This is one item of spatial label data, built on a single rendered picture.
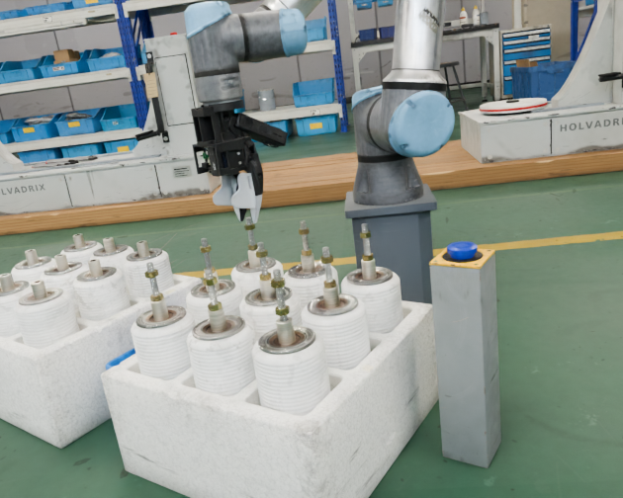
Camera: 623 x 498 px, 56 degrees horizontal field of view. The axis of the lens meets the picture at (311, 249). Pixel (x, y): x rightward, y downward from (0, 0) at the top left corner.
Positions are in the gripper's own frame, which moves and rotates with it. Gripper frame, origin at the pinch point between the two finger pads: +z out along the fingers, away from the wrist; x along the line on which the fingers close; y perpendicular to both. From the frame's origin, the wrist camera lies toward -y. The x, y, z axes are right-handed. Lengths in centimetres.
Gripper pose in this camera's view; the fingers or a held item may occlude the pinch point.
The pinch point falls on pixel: (250, 213)
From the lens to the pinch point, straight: 105.4
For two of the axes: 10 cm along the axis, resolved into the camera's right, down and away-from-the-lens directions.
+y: -7.3, 2.9, -6.2
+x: 6.8, 1.4, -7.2
